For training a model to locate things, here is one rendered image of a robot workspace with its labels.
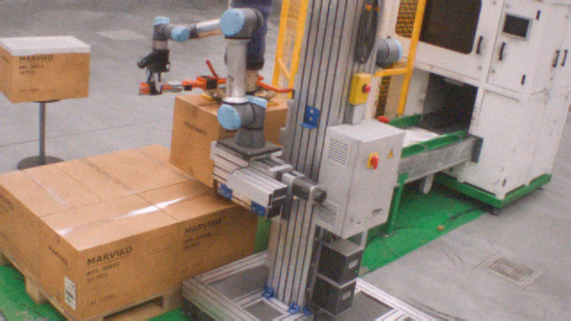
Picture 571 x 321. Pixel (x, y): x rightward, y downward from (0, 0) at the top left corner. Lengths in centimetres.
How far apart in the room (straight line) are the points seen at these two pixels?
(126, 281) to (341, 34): 160
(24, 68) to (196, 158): 182
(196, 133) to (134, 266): 79
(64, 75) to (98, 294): 219
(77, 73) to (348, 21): 272
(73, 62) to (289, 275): 253
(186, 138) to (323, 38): 109
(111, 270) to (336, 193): 116
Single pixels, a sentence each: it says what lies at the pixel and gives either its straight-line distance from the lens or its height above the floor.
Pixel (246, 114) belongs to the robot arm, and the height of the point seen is 122.
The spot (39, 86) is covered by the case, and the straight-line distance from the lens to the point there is 497.
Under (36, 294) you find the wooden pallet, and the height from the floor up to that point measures 5.
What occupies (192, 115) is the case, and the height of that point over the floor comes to 101.
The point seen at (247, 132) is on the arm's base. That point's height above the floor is 111.
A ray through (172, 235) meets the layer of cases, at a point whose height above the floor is 47.
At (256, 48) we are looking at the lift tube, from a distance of 352.
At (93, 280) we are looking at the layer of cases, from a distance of 321.
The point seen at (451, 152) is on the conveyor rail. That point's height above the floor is 55.
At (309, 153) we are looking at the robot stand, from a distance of 303.
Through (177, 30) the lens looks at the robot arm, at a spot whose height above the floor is 152.
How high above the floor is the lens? 206
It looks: 21 degrees down
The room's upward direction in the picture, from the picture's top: 8 degrees clockwise
